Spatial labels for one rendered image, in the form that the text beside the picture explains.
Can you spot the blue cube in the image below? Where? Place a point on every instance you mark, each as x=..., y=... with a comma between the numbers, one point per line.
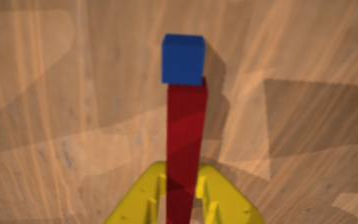
x=183, y=59

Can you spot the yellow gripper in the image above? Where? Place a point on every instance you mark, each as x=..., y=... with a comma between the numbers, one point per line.
x=222, y=202

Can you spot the red rod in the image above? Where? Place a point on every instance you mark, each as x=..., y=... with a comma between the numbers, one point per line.
x=186, y=108

